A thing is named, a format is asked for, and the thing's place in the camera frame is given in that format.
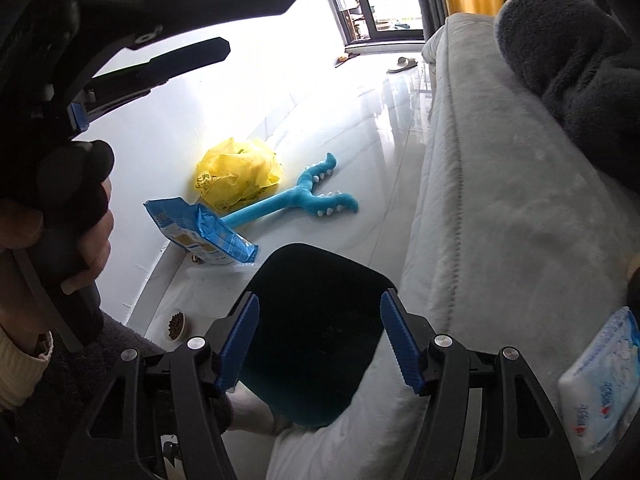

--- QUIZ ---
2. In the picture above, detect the yellow plastic bag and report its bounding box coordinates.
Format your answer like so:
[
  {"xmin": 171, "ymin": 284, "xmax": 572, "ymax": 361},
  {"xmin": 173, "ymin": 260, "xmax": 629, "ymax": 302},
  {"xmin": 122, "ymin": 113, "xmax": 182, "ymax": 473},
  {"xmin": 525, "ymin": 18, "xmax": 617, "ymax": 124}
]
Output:
[{"xmin": 194, "ymin": 136, "xmax": 284, "ymax": 212}]

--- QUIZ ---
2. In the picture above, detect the grey curtain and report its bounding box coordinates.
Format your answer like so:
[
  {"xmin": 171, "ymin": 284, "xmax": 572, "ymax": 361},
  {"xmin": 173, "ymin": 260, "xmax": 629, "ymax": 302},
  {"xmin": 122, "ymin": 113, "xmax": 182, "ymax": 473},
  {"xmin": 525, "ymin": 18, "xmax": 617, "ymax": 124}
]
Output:
[{"xmin": 407, "ymin": 0, "xmax": 448, "ymax": 43}]

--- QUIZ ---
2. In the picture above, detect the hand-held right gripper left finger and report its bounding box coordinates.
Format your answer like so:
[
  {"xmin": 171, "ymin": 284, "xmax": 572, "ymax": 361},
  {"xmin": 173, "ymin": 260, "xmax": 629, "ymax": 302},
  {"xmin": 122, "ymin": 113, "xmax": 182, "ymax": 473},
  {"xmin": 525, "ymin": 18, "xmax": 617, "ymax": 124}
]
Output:
[{"xmin": 59, "ymin": 292, "xmax": 261, "ymax": 480}]

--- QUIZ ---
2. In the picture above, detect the white blue tissue pack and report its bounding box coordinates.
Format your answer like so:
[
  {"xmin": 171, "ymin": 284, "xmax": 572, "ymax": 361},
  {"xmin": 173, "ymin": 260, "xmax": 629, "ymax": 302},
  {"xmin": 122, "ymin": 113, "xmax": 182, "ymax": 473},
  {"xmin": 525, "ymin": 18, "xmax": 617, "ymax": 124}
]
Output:
[{"xmin": 557, "ymin": 306, "xmax": 640, "ymax": 457}]

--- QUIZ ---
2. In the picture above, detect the person's left forearm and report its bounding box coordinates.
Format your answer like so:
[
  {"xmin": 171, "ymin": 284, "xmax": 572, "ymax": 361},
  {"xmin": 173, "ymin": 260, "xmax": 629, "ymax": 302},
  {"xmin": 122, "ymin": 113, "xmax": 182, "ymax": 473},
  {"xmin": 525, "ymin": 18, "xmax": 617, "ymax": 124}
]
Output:
[{"xmin": 0, "ymin": 247, "xmax": 166, "ymax": 441}]

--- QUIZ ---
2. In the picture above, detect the grey bed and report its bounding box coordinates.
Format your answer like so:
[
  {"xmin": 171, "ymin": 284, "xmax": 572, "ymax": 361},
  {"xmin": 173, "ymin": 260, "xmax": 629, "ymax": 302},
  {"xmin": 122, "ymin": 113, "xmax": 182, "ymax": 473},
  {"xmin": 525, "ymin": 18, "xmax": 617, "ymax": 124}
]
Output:
[{"xmin": 265, "ymin": 12, "xmax": 640, "ymax": 480}]

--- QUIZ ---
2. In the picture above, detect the blue plush toy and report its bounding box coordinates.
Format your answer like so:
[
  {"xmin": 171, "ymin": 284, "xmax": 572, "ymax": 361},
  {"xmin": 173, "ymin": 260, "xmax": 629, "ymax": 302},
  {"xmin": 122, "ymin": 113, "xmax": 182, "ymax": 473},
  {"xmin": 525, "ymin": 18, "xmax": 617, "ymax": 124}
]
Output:
[{"xmin": 220, "ymin": 152, "xmax": 359, "ymax": 231}]

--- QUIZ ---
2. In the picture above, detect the black trash bin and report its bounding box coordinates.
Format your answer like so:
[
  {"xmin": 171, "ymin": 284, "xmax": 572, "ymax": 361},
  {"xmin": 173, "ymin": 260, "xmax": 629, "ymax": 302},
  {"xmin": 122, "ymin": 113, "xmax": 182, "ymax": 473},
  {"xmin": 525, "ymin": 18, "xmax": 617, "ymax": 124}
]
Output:
[{"xmin": 239, "ymin": 242, "xmax": 399, "ymax": 428}]

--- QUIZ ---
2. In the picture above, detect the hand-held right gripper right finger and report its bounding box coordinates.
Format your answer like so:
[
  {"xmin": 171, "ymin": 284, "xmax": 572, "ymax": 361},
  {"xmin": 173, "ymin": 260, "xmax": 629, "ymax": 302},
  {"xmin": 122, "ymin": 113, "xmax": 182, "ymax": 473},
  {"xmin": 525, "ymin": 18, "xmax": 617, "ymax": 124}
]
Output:
[{"xmin": 380, "ymin": 289, "xmax": 583, "ymax": 480}]

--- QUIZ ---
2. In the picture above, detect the blue pet food bag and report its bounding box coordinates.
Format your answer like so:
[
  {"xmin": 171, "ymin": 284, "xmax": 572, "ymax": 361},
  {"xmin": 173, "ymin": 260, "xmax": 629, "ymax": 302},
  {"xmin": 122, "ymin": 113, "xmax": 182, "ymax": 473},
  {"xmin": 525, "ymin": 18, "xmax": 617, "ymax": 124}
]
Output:
[{"xmin": 143, "ymin": 198, "xmax": 259, "ymax": 266}]

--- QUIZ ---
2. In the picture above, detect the small pet food bowl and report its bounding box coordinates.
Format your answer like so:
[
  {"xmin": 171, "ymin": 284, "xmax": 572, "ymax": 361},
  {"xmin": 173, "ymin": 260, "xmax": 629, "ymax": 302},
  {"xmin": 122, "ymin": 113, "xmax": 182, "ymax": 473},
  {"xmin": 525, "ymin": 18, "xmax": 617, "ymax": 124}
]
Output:
[{"xmin": 164, "ymin": 310, "xmax": 190, "ymax": 343}]

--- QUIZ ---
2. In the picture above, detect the dark grey fleece blanket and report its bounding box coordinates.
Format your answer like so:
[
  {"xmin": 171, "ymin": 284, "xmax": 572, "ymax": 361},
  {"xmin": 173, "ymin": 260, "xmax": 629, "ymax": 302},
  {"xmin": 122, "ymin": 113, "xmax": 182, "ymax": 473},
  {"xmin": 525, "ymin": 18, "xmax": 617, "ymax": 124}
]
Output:
[{"xmin": 494, "ymin": 0, "xmax": 640, "ymax": 181}]

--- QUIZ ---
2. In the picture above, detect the person's left hand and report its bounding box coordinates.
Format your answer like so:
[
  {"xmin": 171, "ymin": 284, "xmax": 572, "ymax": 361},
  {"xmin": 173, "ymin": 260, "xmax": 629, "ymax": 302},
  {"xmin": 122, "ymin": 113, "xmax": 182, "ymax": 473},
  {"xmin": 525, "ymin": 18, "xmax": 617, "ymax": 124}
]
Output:
[{"xmin": 0, "ymin": 180, "xmax": 116, "ymax": 296}]

